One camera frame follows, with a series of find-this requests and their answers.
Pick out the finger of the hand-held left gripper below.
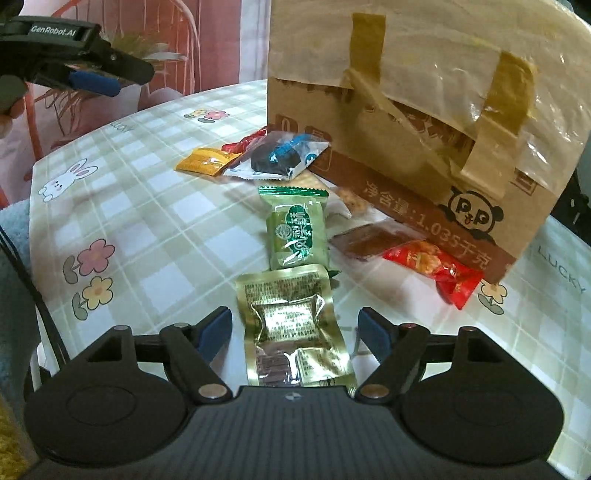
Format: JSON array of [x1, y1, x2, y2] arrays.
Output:
[[85, 38, 156, 86], [65, 69, 122, 97]]

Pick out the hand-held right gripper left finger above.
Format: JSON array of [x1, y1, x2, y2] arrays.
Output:
[[85, 307, 234, 402]]

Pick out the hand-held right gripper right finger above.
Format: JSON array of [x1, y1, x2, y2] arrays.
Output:
[[353, 307, 502, 400]]

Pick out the gold foil snack packet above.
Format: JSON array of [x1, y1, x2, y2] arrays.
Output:
[[235, 264, 359, 387]]

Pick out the yellow snack packet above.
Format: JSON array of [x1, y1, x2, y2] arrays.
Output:
[[174, 147, 241, 177]]

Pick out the small clear cracker packet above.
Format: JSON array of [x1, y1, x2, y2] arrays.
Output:
[[325, 186, 376, 220]]

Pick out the small red snack packet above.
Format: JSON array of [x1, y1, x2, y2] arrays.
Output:
[[222, 129, 269, 154]]

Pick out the cardboard box with plastic liner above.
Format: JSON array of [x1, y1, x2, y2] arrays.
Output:
[[267, 0, 591, 285]]

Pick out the person's left hand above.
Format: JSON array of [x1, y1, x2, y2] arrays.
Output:
[[0, 99, 27, 139]]

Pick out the large red snack packet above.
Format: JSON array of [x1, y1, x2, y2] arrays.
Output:
[[382, 240, 485, 310]]

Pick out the clear packet with brown slab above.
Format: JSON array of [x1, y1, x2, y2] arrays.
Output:
[[330, 224, 426, 262]]

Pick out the checked tablecloth with cartoon prints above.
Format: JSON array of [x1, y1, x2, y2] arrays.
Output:
[[28, 78, 591, 480]]

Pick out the green snack packet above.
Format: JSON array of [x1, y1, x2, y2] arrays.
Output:
[[257, 185, 331, 271]]

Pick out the clear packet with dark cake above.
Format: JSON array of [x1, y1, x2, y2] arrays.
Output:
[[222, 130, 332, 181]]

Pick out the yellow cloth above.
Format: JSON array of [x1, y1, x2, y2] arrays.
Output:
[[0, 397, 31, 480]]

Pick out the black cable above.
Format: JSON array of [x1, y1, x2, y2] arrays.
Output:
[[0, 226, 71, 366]]

